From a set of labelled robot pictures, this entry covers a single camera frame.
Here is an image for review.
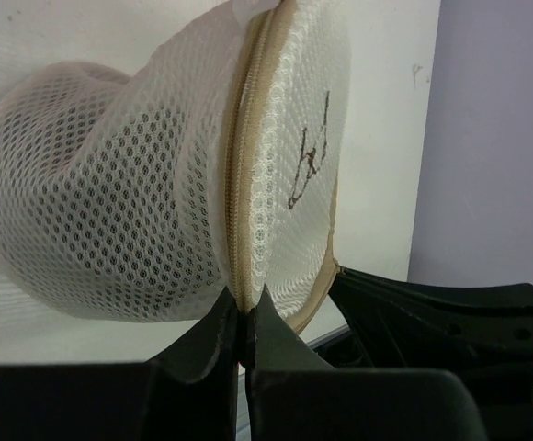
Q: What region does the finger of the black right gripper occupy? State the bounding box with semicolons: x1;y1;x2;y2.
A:
329;268;533;372

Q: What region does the aluminium mounting rail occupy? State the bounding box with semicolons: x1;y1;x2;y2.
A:
306;324;350;350

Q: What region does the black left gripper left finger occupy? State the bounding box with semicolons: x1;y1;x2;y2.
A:
149;290;238;440

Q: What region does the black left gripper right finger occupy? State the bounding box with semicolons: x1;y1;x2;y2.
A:
244;287;334;440

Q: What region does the white mesh laundry bag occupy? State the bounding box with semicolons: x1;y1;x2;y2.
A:
0;1;350;331

